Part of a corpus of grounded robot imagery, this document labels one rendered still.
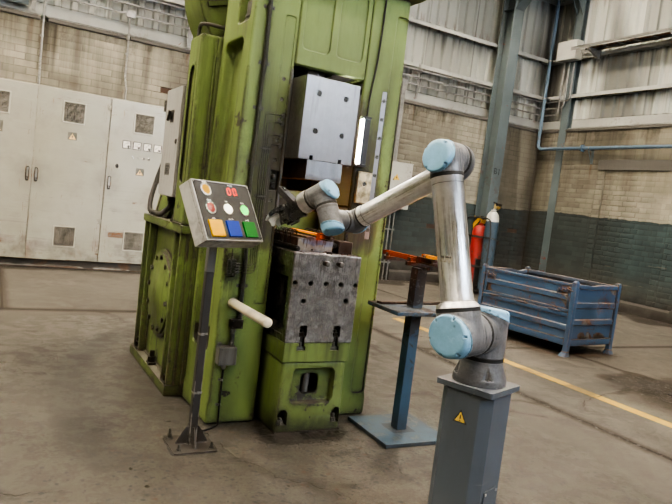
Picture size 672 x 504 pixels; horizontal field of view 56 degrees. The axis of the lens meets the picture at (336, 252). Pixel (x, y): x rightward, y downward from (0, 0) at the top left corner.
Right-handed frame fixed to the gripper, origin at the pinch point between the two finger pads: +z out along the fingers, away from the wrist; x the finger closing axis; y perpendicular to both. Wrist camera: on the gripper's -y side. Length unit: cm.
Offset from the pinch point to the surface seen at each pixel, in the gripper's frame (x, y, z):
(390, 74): 86, -72, -38
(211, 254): -11.2, 6.7, 27.2
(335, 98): 45, -56, -25
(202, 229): -27.6, 1.6, 12.2
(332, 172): 48, -24, -9
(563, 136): 949, -239, 64
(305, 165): 35.1, -28.4, -3.1
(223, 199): -11.8, -12.8, 11.3
